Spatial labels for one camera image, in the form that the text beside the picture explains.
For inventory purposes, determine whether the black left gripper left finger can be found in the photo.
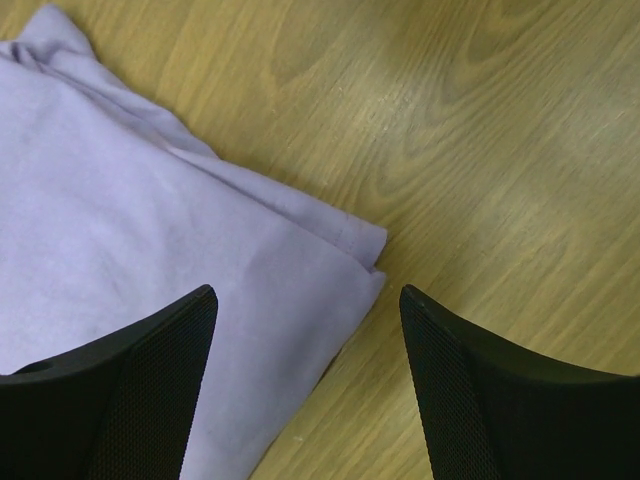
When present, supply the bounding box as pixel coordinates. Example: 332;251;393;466
1;285;217;479

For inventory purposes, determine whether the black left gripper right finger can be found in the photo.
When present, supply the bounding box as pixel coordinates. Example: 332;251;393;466
399;285;639;479

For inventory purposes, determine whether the purple t shirt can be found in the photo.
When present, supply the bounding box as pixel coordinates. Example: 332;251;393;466
1;5;387;479

